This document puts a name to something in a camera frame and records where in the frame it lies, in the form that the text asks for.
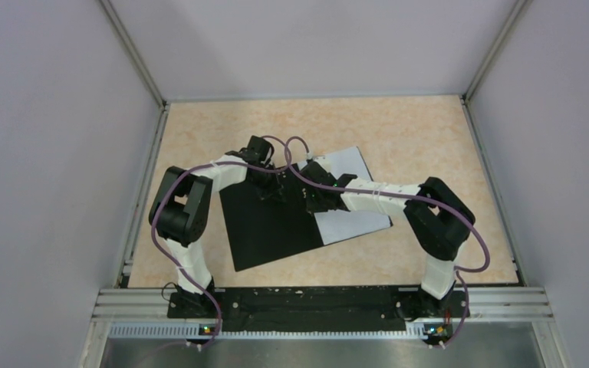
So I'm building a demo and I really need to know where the white paper stack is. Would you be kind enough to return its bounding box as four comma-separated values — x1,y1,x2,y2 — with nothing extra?
309,146,393,245

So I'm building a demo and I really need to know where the black file folder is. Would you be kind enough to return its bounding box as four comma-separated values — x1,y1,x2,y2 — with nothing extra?
219,165,326,271

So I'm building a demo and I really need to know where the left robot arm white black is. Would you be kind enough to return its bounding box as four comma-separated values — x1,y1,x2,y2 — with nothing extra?
149,136,285,317

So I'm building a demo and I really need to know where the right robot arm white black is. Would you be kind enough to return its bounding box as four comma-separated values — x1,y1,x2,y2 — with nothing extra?
298,161,475,316

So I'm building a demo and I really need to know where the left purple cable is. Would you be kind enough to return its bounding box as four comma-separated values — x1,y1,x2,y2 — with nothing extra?
150,134,311,351

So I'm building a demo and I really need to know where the purple cable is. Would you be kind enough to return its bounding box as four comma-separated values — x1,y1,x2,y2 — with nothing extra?
150,134,311,351
283,136,492,350

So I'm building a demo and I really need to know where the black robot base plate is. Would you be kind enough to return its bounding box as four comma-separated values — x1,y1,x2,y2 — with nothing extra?
165,285,470,333

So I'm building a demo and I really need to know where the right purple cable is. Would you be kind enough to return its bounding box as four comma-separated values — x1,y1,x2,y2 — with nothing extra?
283,136,492,350

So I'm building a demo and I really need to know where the aluminium frame rail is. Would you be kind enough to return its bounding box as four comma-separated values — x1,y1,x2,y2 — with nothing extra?
91,286,554,340

